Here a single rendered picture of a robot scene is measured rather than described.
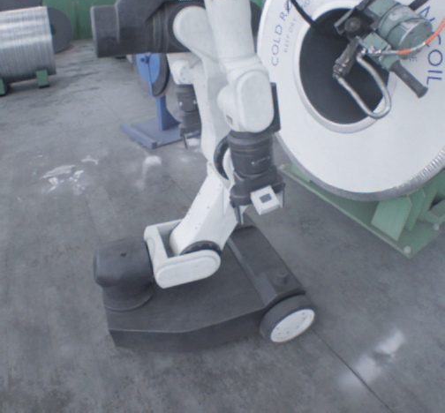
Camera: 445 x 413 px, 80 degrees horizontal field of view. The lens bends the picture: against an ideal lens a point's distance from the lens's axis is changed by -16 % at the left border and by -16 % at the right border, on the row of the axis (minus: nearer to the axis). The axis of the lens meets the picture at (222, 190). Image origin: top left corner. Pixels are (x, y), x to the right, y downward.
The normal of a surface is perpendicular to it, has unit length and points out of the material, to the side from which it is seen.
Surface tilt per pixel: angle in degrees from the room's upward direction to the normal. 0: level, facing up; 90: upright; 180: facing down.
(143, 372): 0
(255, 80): 90
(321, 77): 67
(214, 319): 0
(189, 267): 90
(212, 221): 90
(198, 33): 90
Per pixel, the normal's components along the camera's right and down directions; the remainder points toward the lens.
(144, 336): 0.02, 0.52
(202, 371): 0.00, -0.85
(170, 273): 0.37, 0.49
